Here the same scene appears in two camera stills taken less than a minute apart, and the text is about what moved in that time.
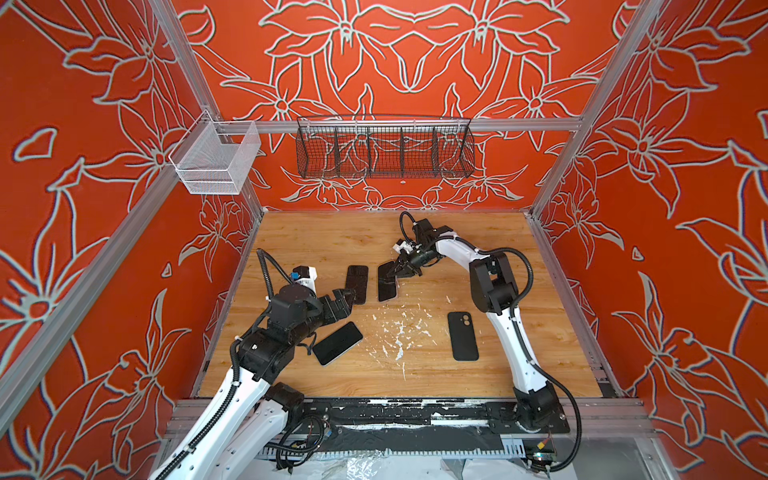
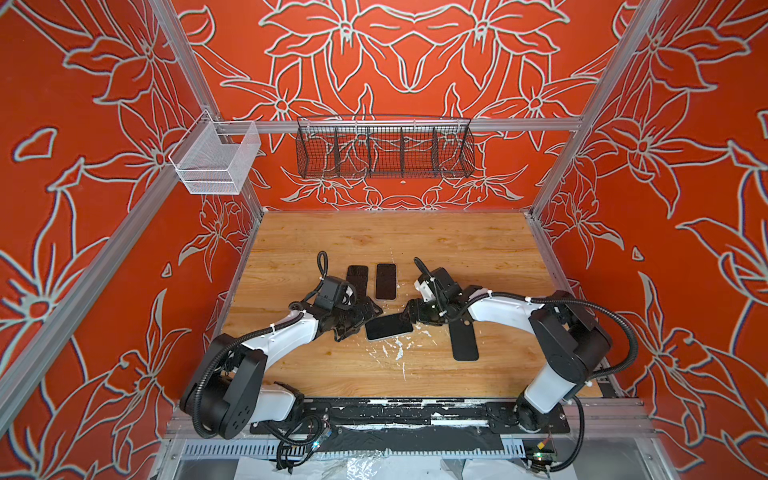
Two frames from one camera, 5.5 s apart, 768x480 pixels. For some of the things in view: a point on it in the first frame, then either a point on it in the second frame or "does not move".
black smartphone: [336, 344] to [393, 324]
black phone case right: [462, 336] does not move
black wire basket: [385, 148] does not move
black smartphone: [387, 285] does not move
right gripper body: [414, 260] to [428, 312]
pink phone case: [387, 285] does not move
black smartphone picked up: [357, 280] does not move
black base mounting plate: [329, 416] does not move
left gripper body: [328, 314] to [352, 316]
